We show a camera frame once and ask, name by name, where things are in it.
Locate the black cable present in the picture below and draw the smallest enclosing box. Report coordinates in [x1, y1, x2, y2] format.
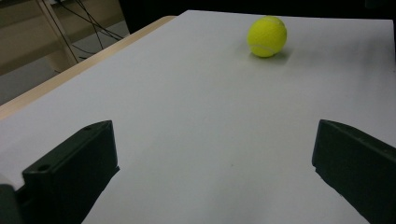
[62, 0, 124, 41]
[76, 0, 106, 50]

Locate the light wooden table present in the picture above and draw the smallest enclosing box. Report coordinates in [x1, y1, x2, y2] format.
[0, 15, 177, 121]

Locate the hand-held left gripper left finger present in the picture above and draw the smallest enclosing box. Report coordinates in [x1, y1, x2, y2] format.
[17, 119, 120, 224]

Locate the yellow tennis ball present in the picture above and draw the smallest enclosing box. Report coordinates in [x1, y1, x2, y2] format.
[247, 15, 288, 59]

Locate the wooden shelf frame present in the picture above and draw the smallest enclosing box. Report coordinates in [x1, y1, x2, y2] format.
[0, 0, 127, 77]

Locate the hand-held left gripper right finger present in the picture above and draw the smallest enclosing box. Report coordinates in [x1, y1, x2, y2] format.
[311, 119, 396, 224]

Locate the white table cover sheet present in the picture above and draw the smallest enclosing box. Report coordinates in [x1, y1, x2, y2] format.
[0, 9, 396, 224]

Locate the black curtain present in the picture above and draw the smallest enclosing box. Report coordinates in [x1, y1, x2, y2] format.
[119, 0, 396, 35]

